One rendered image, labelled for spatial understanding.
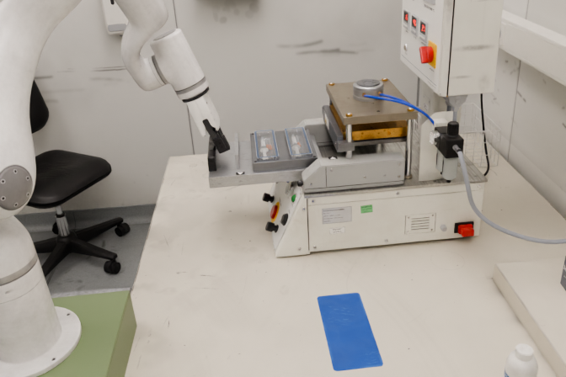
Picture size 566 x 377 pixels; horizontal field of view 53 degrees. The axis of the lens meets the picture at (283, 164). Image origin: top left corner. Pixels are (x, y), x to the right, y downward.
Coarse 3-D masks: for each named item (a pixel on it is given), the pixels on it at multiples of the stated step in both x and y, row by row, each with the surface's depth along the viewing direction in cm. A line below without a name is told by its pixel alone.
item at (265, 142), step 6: (258, 132) 156; (264, 132) 156; (270, 132) 156; (258, 138) 152; (264, 138) 152; (270, 138) 152; (258, 144) 149; (264, 144) 148; (270, 144) 148; (258, 150) 145; (264, 150) 145; (270, 150) 145; (276, 150) 145; (258, 156) 142; (264, 156) 142; (270, 156) 142; (276, 156) 141
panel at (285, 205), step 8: (280, 184) 162; (296, 184) 146; (272, 192) 169; (280, 192) 160; (296, 192) 144; (280, 200) 157; (288, 200) 149; (296, 200) 142; (280, 208) 154; (288, 208) 147; (280, 216) 152; (288, 216) 145; (280, 224) 149; (288, 224) 143; (272, 232) 155; (280, 232) 147; (280, 240) 145
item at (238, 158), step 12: (240, 144) 158; (216, 156) 152; (228, 156) 151; (240, 156) 151; (216, 168) 145; (228, 168) 144; (240, 168) 144; (252, 168) 143; (300, 168) 142; (216, 180) 141; (228, 180) 141; (240, 180) 141; (252, 180) 141; (264, 180) 142; (276, 180) 142; (288, 180) 142
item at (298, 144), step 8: (288, 128) 158; (296, 128) 157; (288, 136) 152; (296, 136) 152; (304, 136) 152; (288, 144) 148; (296, 144) 147; (304, 144) 147; (296, 152) 142; (304, 152) 142
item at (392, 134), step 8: (336, 112) 152; (336, 120) 148; (400, 120) 144; (344, 128) 141; (352, 128) 141; (360, 128) 140; (368, 128) 140; (376, 128) 140; (384, 128) 140; (392, 128) 139; (400, 128) 140; (344, 136) 139; (352, 136) 139; (360, 136) 140; (368, 136) 140; (376, 136) 140; (384, 136) 140; (392, 136) 140; (400, 136) 141; (360, 144) 141; (368, 144) 141
